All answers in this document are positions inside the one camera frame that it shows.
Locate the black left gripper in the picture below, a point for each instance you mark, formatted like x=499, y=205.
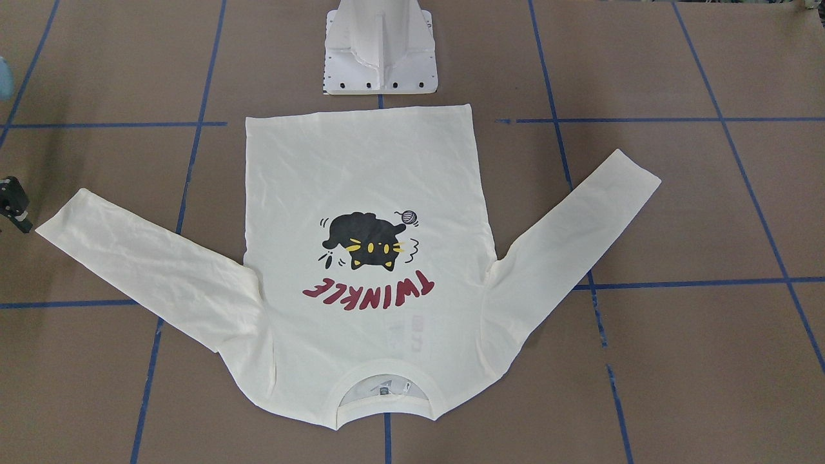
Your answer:
x=14, y=200

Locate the cream long-sleeve cat shirt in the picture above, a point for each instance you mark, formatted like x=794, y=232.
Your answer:
x=370, y=282

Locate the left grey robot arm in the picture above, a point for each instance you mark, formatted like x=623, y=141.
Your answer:
x=7, y=87

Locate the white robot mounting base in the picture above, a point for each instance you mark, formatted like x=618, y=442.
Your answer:
x=379, y=47

